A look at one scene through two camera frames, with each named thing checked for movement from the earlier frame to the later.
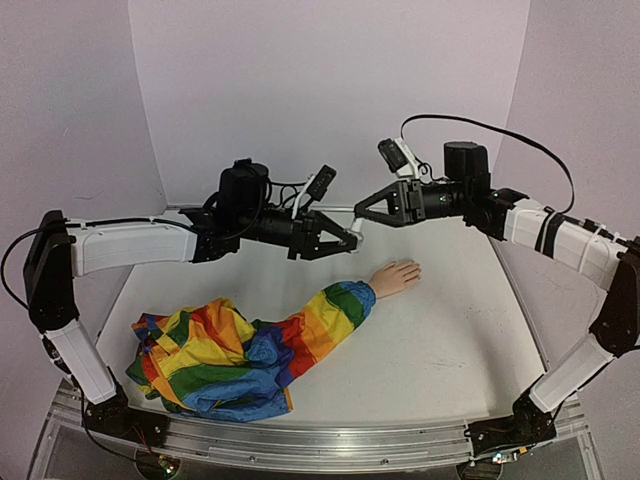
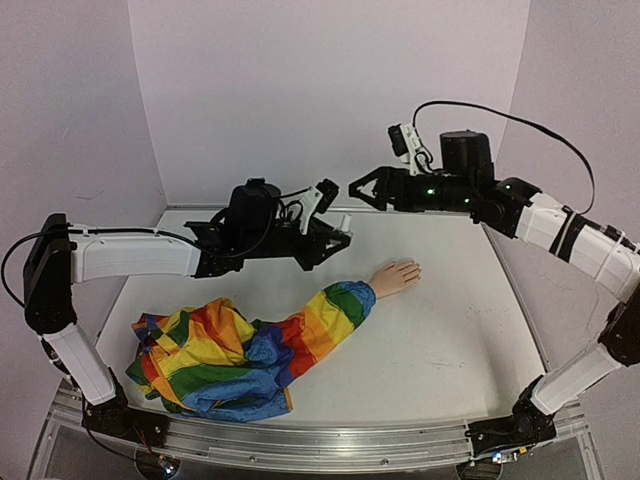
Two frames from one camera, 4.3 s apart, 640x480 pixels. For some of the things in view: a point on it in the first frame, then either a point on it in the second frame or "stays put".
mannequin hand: x=394 y=276 stays put
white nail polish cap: x=356 y=226 → x=346 y=222
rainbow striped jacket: x=213 y=360 stays put
